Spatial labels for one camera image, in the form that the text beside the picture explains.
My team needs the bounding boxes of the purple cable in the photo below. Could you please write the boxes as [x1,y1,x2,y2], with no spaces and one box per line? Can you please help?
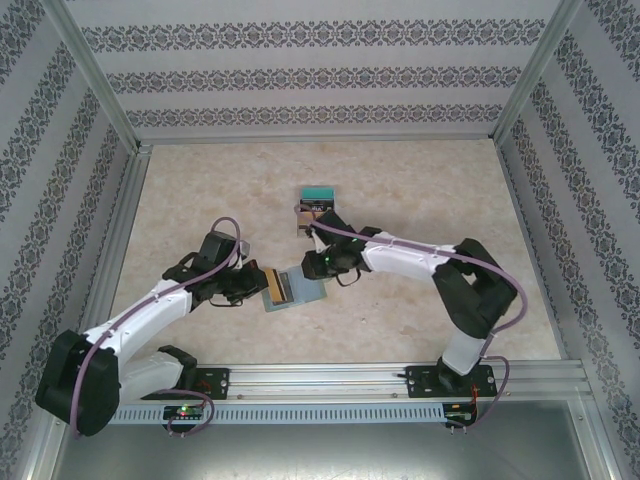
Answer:
[72,217,246,440]
[307,219,529,431]

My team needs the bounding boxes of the aluminium frame post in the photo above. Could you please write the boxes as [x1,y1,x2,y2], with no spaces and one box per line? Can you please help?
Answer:
[8,424,69,480]
[491,0,587,147]
[568,398,619,480]
[47,0,154,156]

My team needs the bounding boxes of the clear acrylic card stand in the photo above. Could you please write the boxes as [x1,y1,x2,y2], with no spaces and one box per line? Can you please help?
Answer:
[293,185,339,238]

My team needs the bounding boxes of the slotted grey cable duct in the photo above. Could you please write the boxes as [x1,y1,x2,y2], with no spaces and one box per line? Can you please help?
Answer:
[107,403,447,425]

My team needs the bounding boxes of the small circuit board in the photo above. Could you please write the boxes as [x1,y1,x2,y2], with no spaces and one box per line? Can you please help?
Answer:
[443,408,480,426]
[163,404,207,422]

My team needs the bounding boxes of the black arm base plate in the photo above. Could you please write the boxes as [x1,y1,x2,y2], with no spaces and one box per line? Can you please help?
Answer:
[149,367,232,401]
[404,364,495,400]

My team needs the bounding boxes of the pale green card holder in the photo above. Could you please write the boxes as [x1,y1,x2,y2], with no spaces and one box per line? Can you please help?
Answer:
[260,264,329,314]

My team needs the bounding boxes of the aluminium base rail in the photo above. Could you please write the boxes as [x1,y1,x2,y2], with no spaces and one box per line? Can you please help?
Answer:
[74,362,587,401]

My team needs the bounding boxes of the grey metal front panel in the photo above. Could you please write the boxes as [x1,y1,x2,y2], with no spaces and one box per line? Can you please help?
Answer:
[49,399,601,480]

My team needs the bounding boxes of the aluminium side rail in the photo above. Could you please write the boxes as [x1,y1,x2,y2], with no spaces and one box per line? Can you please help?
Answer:
[497,142,574,362]
[69,144,154,364]

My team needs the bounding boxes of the aluminium rear crossbar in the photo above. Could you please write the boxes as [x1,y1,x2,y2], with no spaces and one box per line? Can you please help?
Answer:
[134,133,499,147]

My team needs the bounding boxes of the gold card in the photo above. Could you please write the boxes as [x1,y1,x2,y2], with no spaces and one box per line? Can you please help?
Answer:
[263,268,295,305]

